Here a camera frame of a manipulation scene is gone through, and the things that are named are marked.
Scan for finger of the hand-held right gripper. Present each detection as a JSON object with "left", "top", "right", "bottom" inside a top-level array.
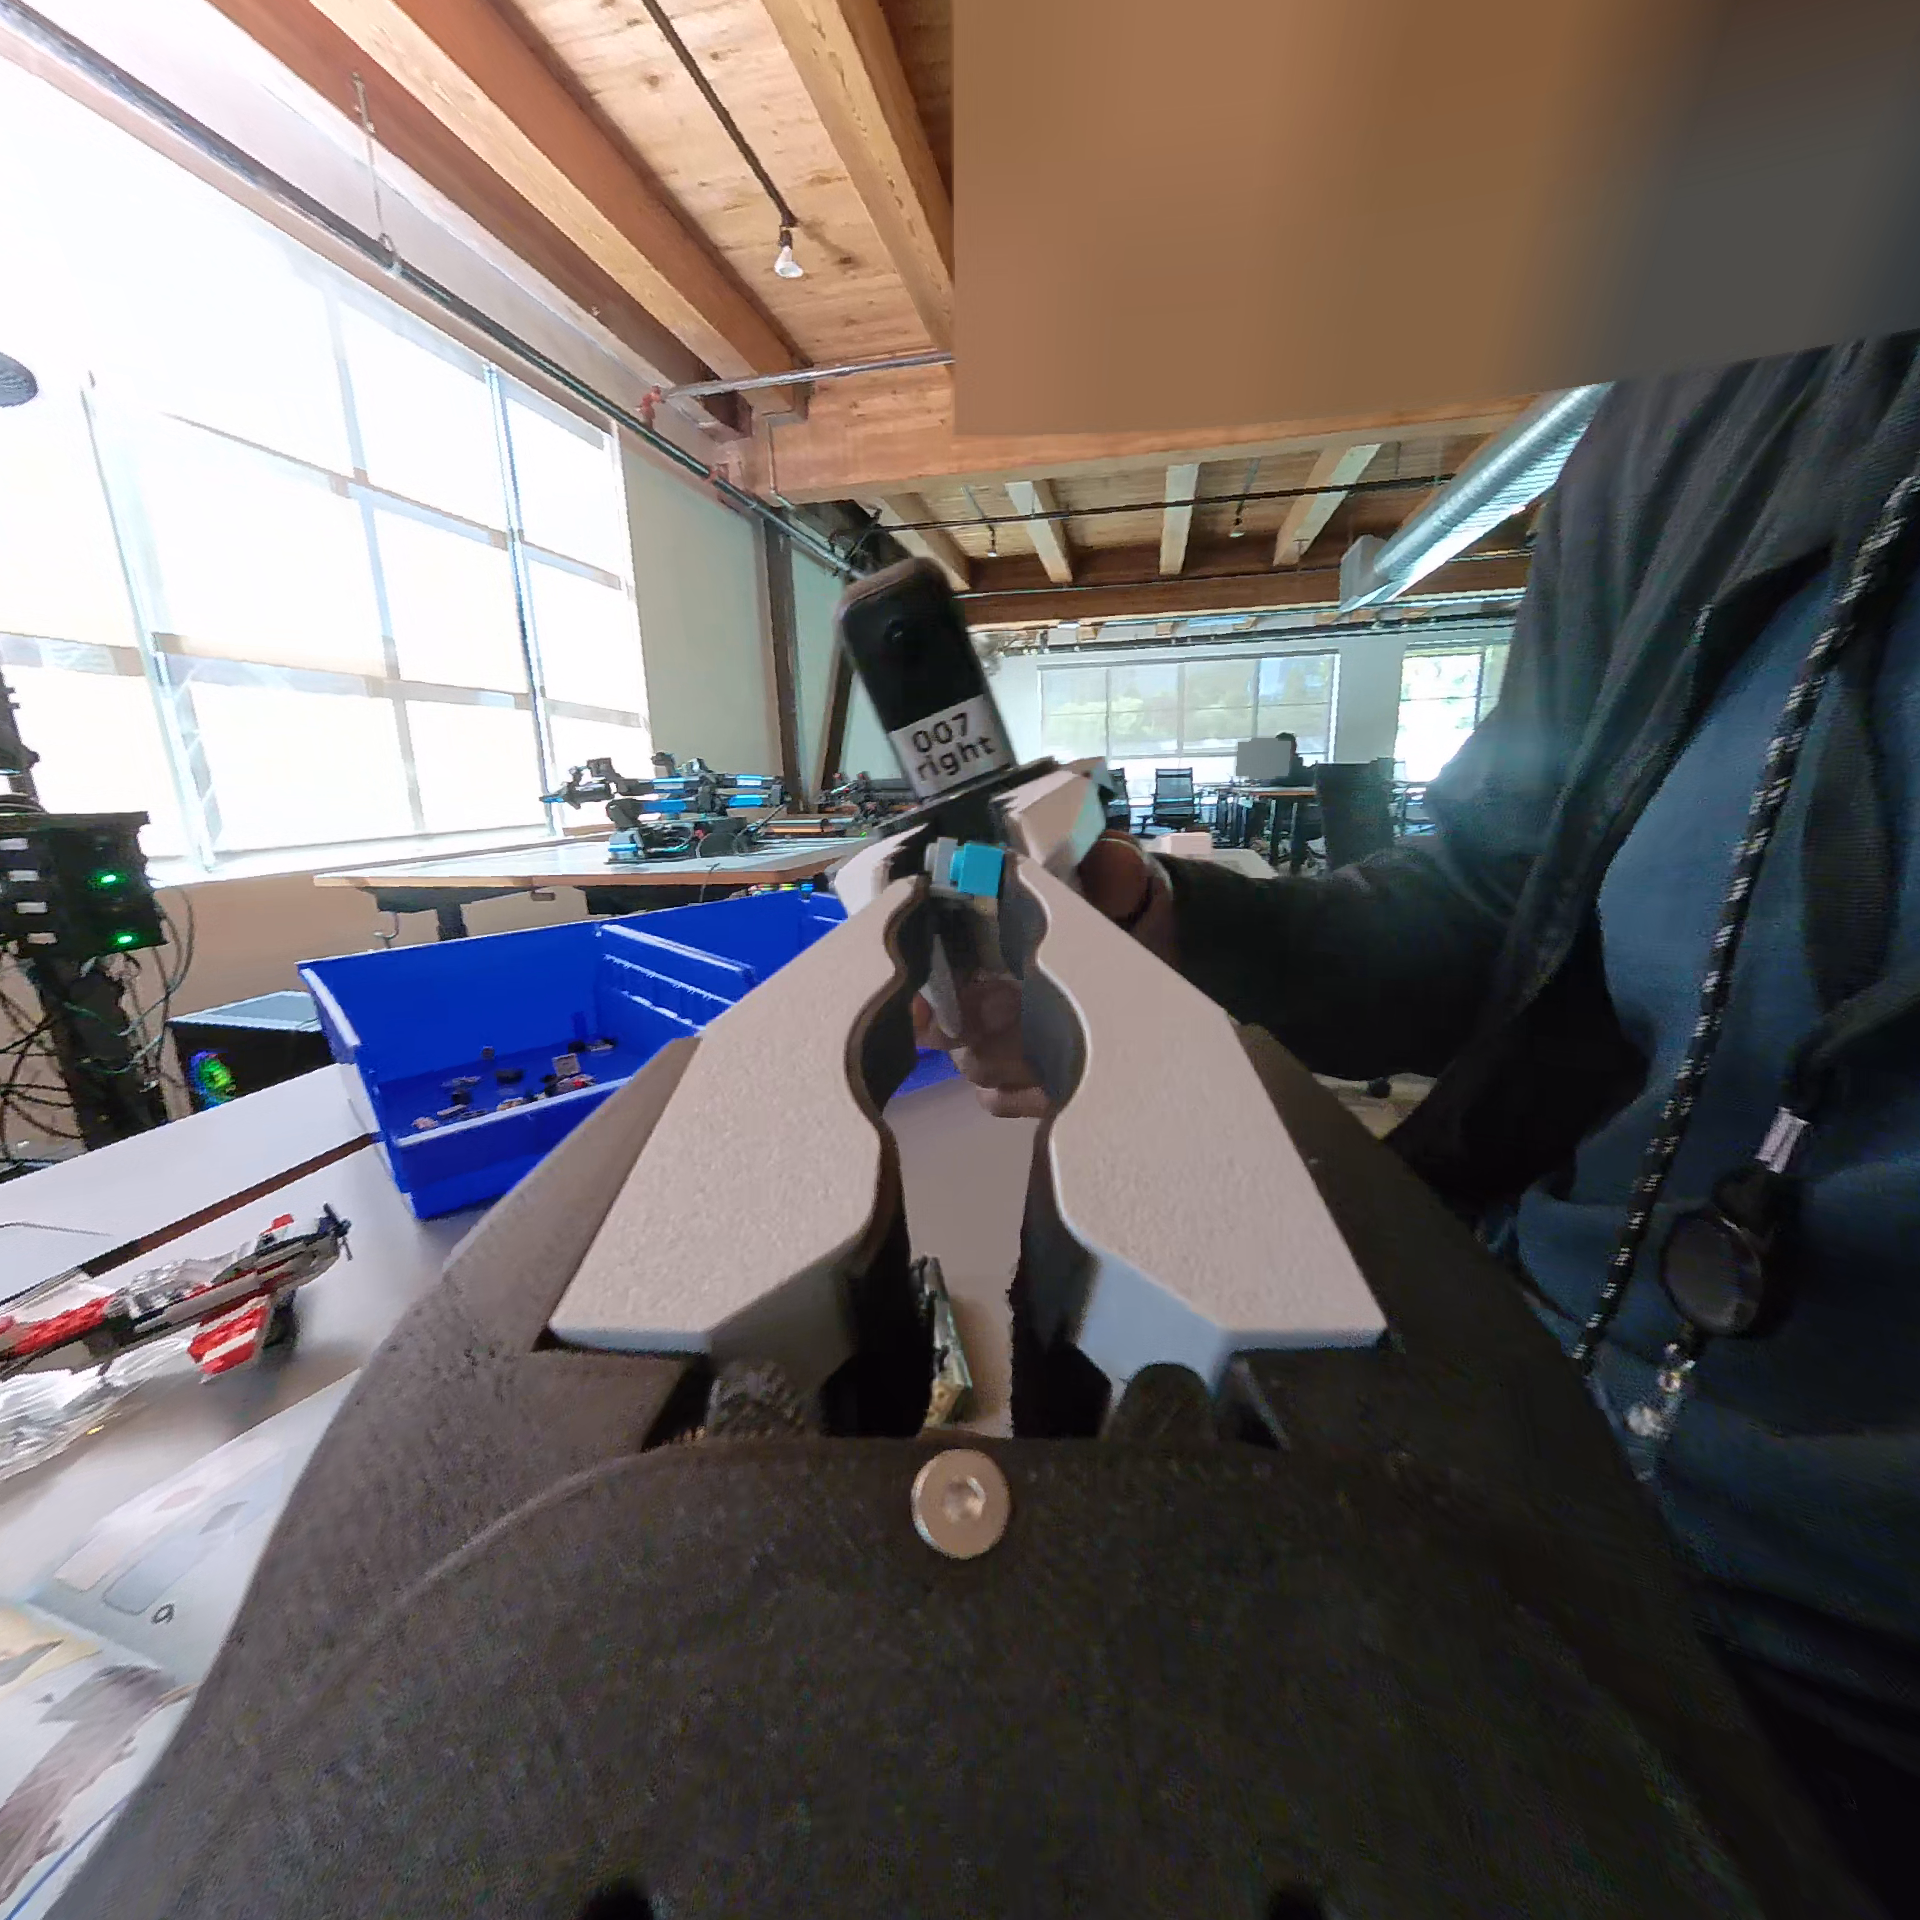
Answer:
[
  {"left": 995, "top": 759, "right": 1112, "bottom": 913},
  {"left": 830, "top": 834, "right": 940, "bottom": 921}
]

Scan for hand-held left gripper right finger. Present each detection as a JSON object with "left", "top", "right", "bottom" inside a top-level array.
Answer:
[{"left": 998, "top": 859, "right": 1390, "bottom": 1431}]

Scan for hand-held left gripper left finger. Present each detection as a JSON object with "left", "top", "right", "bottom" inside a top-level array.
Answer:
[{"left": 547, "top": 876, "right": 923, "bottom": 1431}]

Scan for grey desk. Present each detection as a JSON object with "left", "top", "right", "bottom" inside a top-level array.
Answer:
[{"left": 0, "top": 1035, "right": 1059, "bottom": 1920}]

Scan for person's right hand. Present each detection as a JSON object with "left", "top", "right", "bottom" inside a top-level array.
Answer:
[{"left": 911, "top": 834, "right": 1176, "bottom": 1121}]

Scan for blue robot arms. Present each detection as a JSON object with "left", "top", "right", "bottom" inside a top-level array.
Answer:
[{"left": 540, "top": 755, "right": 784, "bottom": 861}]

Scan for loose toy bricks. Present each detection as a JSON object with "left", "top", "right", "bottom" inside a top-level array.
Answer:
[{"left": 410, "top": 1017, "right": 621, "bottom": 1131}]

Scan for wooden workshop table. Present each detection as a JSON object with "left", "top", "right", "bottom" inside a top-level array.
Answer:
[{"left": 314, "top": 834, "right": 875, "bottom": 921}]

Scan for lit computer tower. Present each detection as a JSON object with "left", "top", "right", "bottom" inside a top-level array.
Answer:
[{"left": 166, "top": 989, "right": 339, "bottom": 1121}]

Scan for red grey toy plane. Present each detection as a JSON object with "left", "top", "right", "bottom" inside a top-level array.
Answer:
[{"left": 0, "top": 1205, "right": 357, "bottom": 1386}]

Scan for person's torso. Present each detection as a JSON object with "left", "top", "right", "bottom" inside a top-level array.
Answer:
[{"left": 1389, "top": 335, "right": 1920, "bottom": 1920}]

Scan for large window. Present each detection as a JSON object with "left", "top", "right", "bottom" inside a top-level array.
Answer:
[{"left": 0, "top": 58, "right": 656, "bottom": 890}]

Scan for instruction booklet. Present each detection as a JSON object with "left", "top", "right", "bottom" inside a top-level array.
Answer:
[{"left": 0, "top": 1371, "right": 362, "bottom": 1868}]

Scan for clear plastic bag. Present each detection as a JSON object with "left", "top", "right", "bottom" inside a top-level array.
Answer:
[{"left": 0, "top": 1222, "right": 311, "bottom": 1483}]

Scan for silver ventilation duct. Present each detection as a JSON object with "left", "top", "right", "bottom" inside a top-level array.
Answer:
[{"left": 1340, "top": 384, "right": 1614, "bottom": 617}]

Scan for black cord toggle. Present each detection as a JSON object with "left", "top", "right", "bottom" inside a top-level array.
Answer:
[{"left": 1654, "top": 1167, "right": 1796, "bottom": 1339}]

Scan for speckled drawstring cord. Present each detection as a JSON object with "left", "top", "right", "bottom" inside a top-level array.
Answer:
[{"left": 1575, "top": 476, "right": 1920, "bottom": 1359}]

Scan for equipment rack with cables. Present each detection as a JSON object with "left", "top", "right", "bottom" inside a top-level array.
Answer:
[{"left": 0, "top": 678, "right": 195, "bottom": 1190}]

